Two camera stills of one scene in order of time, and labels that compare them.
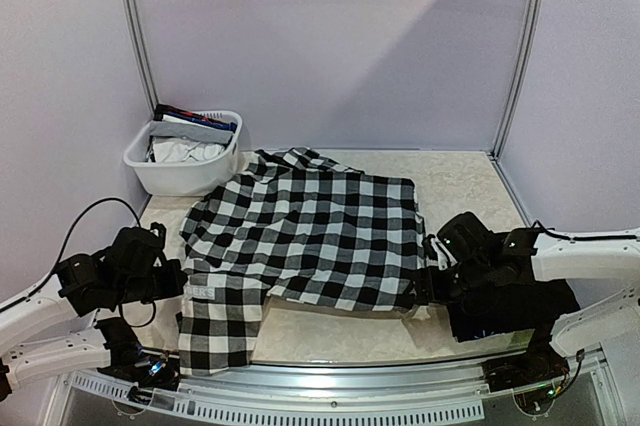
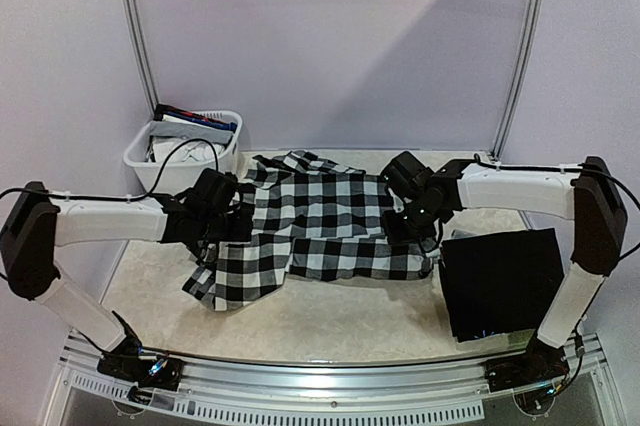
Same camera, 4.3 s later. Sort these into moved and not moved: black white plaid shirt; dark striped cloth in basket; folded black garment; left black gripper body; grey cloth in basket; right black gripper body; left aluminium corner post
Moved: black white plaid shirt; left black gripper body; right black gripper body
Not moved: left aluminium corner post; folded black garment; dark striped cloth in basket; grey cloth in basket
